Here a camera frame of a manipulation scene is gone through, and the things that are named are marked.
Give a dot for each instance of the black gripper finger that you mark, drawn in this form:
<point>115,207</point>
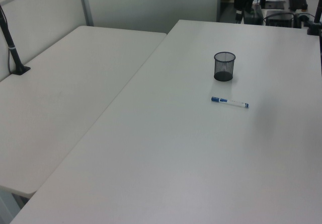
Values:
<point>237,16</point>
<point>241,16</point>

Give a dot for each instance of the blue and white marker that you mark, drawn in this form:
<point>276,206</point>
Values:
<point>230,102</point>

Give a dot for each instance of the black control box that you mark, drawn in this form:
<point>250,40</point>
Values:
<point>279,20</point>

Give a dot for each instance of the black keyboard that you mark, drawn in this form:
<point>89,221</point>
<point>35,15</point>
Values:
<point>297,0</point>

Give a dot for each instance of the black mesh pen cup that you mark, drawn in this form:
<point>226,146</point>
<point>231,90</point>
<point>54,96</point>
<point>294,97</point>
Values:
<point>224,76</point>

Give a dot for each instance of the white folding side table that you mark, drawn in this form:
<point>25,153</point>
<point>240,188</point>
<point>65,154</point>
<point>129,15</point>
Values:
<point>70,95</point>

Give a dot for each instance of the grey aluminium partition post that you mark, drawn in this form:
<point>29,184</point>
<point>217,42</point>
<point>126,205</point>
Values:
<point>85,5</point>

